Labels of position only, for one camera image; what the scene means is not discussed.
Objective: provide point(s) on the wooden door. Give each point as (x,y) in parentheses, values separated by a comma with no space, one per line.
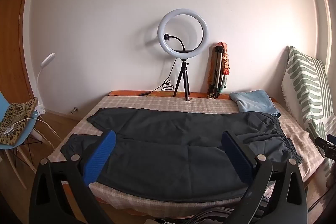
(11,43)

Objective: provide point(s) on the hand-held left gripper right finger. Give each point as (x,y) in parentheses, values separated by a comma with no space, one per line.
(236,154)

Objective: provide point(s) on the black gooseneck phone holder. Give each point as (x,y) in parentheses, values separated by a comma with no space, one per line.
(181,43)

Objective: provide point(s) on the metal door stopper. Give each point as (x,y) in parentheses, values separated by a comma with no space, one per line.
(74,109)

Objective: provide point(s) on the light blue folded towel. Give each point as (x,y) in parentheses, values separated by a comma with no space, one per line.
(256,102)

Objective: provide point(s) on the dark grey pants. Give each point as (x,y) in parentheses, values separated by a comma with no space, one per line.
(168,150)

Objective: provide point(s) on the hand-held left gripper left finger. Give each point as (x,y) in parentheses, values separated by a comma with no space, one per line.
(101,153)

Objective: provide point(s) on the light blue chair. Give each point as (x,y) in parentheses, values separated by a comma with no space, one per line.
(15,146)

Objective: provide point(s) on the dark striped cloth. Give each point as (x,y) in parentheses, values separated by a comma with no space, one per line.
(210,214)

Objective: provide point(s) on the beige plaid blanket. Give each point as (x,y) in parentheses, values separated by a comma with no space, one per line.
(162,103)

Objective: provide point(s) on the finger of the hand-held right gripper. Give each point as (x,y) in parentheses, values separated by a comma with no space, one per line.
(322,142)

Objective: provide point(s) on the leopard print cloth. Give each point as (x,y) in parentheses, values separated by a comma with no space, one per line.
(18,116)

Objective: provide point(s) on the white desk lamp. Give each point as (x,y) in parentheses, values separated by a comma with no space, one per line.
(47,58)

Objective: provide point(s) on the folded silver tripod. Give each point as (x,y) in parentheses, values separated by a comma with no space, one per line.
(215,69)

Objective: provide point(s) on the green striped white pillow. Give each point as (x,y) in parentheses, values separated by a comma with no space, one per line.
(304,87)

